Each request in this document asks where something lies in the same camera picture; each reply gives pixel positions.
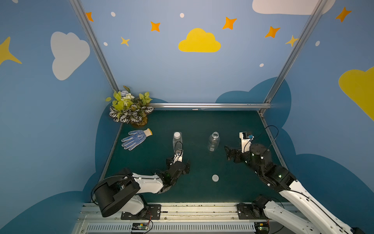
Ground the round clear plastic bottle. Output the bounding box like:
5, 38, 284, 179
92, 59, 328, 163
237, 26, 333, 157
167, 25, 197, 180
208, 132, 220, 152

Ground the square clear plastic bottle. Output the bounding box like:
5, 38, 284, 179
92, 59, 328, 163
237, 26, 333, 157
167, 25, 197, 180
172, 132, 183, 151

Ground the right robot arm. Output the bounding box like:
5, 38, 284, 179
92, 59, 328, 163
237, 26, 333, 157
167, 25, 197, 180
225, 144, 363, 234

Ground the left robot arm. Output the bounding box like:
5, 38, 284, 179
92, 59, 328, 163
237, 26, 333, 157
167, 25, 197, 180
92, 156, 191, 217

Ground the blue dotted work glove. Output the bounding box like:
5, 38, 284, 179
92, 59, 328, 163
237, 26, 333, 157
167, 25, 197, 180
121, 128, 153, 151

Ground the left controller board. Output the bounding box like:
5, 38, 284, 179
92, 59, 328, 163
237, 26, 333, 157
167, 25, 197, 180
131, 223, 151, 232

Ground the controller board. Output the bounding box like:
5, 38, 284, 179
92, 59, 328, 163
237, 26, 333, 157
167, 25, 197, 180
254, 222, 270, 234
131, 223, 151, 232

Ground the right controller board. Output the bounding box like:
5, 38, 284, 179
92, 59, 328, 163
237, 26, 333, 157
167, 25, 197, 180
254, 222, 270, 234

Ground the artificial potted plant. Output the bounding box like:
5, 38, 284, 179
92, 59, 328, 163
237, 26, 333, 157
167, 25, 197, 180
105, 86, 154, 127

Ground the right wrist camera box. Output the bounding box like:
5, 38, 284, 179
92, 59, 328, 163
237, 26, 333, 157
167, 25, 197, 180
239, 132, 254, 153

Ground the aluminium front rail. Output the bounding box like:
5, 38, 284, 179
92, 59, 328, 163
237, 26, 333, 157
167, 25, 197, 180
71, 202, 326, 234

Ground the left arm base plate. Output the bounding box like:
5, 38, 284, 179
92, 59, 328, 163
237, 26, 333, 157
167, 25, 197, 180
121, 204, 162, 221

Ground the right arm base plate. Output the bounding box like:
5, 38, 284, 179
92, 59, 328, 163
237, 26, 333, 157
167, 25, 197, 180
236, 200, 271, 220

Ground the aluminium back frame bar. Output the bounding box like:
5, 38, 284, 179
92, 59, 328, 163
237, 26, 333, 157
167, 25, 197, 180
150, 103, 271, 110

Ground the right aluminium frame post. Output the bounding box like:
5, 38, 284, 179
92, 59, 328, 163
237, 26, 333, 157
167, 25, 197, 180
259, 0, 329, 117

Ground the aluminium frame post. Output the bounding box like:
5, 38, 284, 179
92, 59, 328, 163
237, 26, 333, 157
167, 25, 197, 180
259, 0, 329, 117
69, 0, 119, 91

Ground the left aluminium frame post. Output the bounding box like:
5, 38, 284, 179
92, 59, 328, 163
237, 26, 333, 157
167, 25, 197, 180
69, 0, 119, 91

